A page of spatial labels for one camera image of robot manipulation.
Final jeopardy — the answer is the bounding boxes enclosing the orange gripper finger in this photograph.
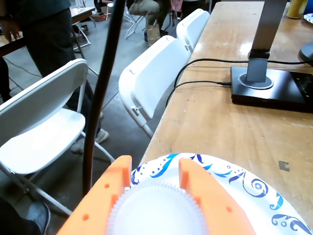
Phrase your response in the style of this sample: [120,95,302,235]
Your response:
[178,158,257,235]
[56,155,133,235]

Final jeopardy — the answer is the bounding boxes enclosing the yellow container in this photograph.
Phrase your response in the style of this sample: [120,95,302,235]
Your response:
[286,0,309,20]

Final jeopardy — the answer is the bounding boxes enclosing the gray monitor stand black base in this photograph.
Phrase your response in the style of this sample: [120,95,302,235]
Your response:
[229,0,313,114]

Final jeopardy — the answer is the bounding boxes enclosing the blue floral paper plate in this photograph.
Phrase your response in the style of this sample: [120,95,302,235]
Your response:
[131,153,313,235]

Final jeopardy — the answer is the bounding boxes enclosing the thin black desk cable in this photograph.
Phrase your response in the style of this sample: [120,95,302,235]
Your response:
[174,58,313,89]

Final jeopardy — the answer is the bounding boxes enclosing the seated person khaki trousers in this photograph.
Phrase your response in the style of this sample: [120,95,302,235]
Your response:
[128,0,172,37]

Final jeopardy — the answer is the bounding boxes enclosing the dark gray rounded stand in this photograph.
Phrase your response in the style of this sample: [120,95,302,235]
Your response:
[297,41,313,67]

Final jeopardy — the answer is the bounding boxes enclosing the brown paper bag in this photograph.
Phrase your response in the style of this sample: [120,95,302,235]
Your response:
[146,23,161,45]

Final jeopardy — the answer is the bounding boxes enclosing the person with gray sneaker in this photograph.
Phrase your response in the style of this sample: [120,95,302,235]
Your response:
[0,195,51,235]

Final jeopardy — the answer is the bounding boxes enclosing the person in dark clothes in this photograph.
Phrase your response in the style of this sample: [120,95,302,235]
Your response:
[0,0,110,154]

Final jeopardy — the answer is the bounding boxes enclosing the cardboard box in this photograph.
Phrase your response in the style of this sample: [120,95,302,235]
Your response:
[91,12,108,23]

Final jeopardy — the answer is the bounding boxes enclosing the black hanging cable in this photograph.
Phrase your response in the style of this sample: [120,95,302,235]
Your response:
[82,0,127,196]

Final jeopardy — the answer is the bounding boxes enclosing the white folding chair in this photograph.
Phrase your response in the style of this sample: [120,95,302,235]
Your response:
[118,35,192,140]
[0,58,115,217]
[176,8,211,53]

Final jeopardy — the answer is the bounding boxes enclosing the black cable with plug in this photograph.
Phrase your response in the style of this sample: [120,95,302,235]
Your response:
[165,80,232,107]

